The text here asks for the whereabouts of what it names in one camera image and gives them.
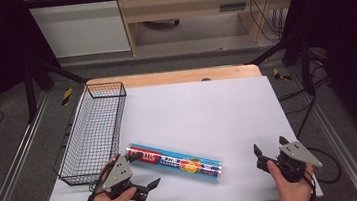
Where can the white cabinet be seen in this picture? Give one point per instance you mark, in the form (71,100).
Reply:
(82,30)

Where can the wooden table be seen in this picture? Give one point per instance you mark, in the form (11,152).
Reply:
(170,77)

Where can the yellow and black tape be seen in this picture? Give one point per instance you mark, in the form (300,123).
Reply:
(279,74)
(67,96)

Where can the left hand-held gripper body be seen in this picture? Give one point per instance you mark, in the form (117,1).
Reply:
(118,174)

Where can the long blue printed box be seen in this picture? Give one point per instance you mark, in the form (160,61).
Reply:
(177,163)

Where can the light wooden desk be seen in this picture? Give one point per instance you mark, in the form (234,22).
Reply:
(190,5)

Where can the white table mat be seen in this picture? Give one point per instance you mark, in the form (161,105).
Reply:
(201,118)

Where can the person's right hand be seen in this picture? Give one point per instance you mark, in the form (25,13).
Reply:
(291,189)

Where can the black metal stand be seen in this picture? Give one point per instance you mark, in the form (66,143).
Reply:
(306,63)
(31,89)

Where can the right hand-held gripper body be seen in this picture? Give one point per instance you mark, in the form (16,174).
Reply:
(295,157)

